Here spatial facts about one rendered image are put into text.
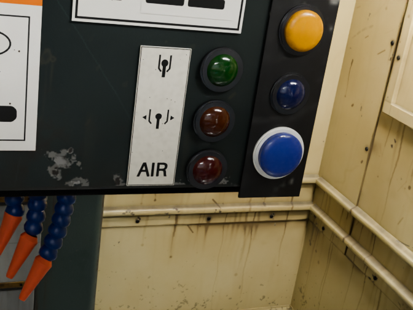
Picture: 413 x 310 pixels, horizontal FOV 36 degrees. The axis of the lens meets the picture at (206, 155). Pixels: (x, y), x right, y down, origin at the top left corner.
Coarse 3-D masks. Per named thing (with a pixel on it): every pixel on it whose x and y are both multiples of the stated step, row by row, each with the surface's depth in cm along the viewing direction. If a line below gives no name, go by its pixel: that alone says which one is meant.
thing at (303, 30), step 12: (300, 12) 38; (312, 12) 38; (288, 24) 38; (300, 24) 38; (312, 24) 38; (288, 36) 38; (300, 36) 38; (312, 36) 38; (300, 48) 39; (312, 48) 39
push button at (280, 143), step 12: (264, 144) 40; (276, 144) 40; (288, 144) 41; (300, 144) 41; (264, 156) 41; (276, 156) 41; (288, 156) 41; (300, 156) 41; (264, 168) 41; (276, 168) 41; (288, 168) 41
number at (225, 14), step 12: (144, 0) 35; (156, 0) 35; (168, 0) 35; (180, 0) 36; (192, 0) 36; (204, 0) 36; (216, 0) 36; (228, 0) 37; (144, 12) 35; (156, 12) 35; (168, 12) 36; (180, 12) 36; (192, 12) 36; (204, 12) 36; (216, 12) 37; (228, 12) 37
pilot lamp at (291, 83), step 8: (288, 80) 40; (296, 80) 40; (280, 88) 39; (288, 88) 39; (296, 88) 40; (304, 88) 40; (280, 96) 40; (288, 96) 40; (296, 96) 40; (280, 104) 40; (288, 104) 40; (296, 104) 40
